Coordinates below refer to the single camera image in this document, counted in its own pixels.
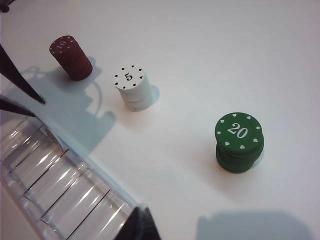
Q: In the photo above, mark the white poker chip stack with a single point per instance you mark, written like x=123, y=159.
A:
x=132, y=85

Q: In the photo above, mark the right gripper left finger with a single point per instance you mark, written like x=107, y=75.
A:
x=17, y=75

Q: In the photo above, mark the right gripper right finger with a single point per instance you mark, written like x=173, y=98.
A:
x=143, y=227

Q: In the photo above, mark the clear plastic chip tray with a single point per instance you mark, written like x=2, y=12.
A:
x=57, y=180

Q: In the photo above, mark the red poker chip stack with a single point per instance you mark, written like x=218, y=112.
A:
x=75, y=62

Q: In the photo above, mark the green poker chip stack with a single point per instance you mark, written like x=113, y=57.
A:
x=237, y=140

